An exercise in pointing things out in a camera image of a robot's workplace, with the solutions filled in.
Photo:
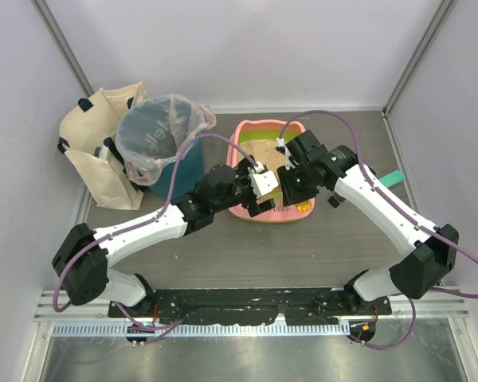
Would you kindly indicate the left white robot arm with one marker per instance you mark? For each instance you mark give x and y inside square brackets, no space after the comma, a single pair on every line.
[84,263]

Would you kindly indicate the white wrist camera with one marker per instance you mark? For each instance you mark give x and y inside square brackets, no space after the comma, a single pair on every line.
[281,148]
[263,183]

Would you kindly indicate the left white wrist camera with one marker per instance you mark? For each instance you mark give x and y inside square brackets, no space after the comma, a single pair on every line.
[263,183]

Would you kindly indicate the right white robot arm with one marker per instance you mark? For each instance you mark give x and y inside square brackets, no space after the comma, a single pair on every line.
[428,255]

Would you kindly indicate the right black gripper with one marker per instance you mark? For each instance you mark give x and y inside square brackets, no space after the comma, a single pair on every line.
[296,195]

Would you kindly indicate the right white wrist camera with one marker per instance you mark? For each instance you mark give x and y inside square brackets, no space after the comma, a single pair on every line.
[281,148]

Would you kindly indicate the beige canvas tote bag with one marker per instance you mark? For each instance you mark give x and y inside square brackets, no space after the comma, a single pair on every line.
[87,139]

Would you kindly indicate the black metal base plate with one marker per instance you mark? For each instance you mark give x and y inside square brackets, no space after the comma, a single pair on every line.
[300,306]

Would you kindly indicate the aluminium frame rail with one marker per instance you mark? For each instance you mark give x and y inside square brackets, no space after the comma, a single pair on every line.
[432,305]

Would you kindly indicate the translucent plastic bin liner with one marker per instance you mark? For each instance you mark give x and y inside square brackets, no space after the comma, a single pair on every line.
[153,132]

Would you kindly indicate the beige cat litter pile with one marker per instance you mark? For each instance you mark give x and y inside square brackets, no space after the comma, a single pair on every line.
[264,151]

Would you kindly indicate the orange litter scoop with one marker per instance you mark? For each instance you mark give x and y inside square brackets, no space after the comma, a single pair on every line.
[305,206]

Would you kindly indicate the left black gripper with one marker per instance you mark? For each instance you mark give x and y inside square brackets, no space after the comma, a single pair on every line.
[259,203]

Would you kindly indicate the white slotted cable duct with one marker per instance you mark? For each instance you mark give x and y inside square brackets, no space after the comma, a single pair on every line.
[127,329]

